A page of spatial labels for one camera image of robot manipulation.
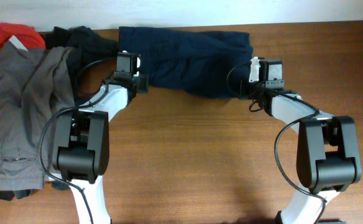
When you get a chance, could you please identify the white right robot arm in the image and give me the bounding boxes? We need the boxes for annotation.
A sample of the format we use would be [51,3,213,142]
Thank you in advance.
[237,57,362,224]

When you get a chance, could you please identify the red garment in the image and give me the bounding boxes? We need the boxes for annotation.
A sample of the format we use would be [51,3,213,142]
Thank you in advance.
[0,22,45,49]

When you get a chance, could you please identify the dark green black garment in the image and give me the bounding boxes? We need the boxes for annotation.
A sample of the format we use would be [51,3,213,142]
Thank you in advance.
[0,26,118,200]

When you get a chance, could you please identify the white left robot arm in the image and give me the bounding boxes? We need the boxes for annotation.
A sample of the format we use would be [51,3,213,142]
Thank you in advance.
[52,51,149,223]

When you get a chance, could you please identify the navy blue shorts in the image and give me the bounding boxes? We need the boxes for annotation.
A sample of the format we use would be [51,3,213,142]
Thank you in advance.
[119,27,253,98]

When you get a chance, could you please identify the grey trousers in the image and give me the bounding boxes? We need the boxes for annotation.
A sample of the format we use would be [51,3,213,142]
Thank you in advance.
[0,42,75,191]

